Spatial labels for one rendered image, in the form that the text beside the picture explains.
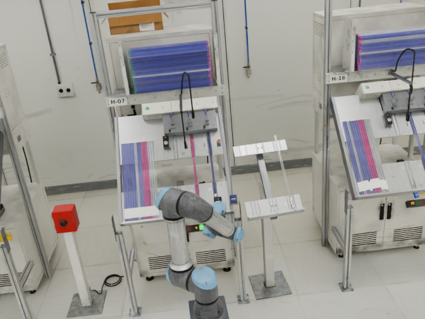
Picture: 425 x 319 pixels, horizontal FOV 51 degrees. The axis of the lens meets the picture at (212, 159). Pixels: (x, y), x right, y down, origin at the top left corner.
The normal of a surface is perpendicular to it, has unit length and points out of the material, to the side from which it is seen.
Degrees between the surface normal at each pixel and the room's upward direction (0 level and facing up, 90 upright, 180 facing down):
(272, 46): 90
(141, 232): 90
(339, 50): 90
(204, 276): 7
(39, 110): 90
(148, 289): 0
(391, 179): 45
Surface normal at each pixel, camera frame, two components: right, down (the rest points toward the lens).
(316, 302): -0.09, -0.91
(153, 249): 0.07, 0.40
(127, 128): 0.00, -0.31
